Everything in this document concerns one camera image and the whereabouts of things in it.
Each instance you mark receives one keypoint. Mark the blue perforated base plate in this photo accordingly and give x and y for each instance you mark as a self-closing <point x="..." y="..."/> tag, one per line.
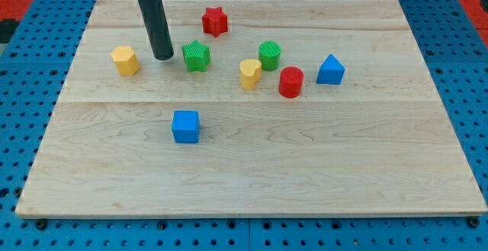
<point x="33" y="69"/>

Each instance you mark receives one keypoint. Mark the green cylinder block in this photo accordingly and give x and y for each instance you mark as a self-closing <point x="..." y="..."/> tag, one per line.
<point x="269" y="53"/>

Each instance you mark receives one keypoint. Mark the green star block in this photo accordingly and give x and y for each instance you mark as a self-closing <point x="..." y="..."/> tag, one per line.
<point x="196" y="56"/>

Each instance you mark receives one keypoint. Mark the blue triangle block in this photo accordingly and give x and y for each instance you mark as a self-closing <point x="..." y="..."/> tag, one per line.
<point x="331" y="72"/>

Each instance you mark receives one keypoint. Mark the red cylinder block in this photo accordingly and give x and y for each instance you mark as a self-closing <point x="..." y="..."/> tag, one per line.
<point x="291" y="80"/>

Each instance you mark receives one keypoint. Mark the blue cube block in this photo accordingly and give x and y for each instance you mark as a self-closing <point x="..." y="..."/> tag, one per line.
<point x="186" y="126"/>

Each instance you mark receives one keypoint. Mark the yellow hexagon block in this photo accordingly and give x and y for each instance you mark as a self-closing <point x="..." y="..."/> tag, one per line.
<point x="125" y="60"/>

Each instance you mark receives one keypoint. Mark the yellow heart block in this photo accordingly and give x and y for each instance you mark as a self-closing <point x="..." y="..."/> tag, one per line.
<point x="250" y="72"/>

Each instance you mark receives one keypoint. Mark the red star block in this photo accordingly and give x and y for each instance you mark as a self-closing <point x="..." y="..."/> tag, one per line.
<point x="214" y="21"/>

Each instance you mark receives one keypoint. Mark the light wooden board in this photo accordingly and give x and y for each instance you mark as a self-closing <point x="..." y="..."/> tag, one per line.
<point x="380" y="144"/>

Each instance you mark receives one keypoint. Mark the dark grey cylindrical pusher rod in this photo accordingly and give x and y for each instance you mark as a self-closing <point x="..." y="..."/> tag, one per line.
<point x="157" y="28"/>

